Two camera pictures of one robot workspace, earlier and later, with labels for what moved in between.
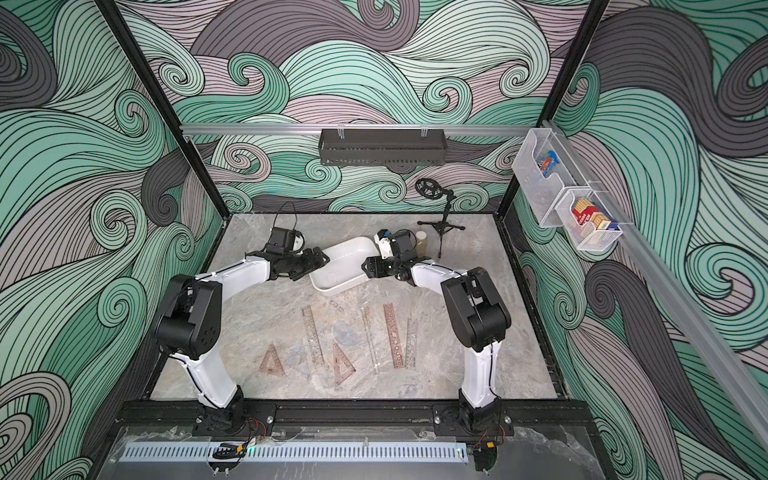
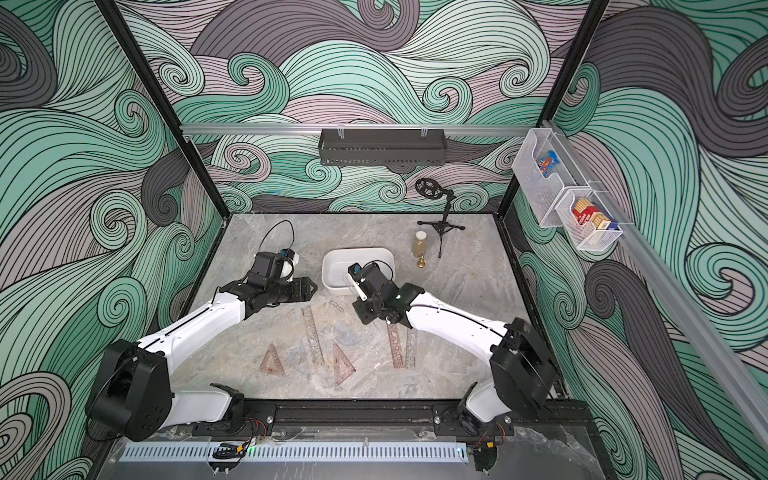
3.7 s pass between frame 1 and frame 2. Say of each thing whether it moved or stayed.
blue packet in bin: stayed
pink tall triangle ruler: stayed
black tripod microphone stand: stayed
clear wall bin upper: stayed
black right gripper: moved
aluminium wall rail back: stayed
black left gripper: moved
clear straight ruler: moved
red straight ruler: stayed
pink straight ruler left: stayed
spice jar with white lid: stayed
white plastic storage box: moved
